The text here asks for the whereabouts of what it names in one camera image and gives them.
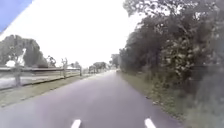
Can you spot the grey asphalt path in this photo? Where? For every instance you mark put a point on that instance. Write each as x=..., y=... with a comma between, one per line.
x=100, y=100

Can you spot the grass verge beside wood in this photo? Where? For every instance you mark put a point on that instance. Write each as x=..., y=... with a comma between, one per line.
x=150, y=88

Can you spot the row of dense trees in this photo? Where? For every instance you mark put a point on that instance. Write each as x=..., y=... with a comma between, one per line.
x=173, y=43

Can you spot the robot's own part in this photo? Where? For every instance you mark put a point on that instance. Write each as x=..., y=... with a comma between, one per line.
x=76, y=123
x=149, y=123

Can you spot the grass verge beside fence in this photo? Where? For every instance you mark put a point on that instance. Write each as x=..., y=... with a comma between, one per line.
x=36, y=89

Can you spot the distant trees behind fence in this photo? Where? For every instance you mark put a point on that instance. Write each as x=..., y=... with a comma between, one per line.
x=26, y=51

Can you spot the grey road behind fence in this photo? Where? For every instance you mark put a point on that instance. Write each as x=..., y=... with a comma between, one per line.
x=20, y=80

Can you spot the wooden rail fence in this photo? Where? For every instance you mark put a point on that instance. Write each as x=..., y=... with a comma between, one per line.
x=36, y=74

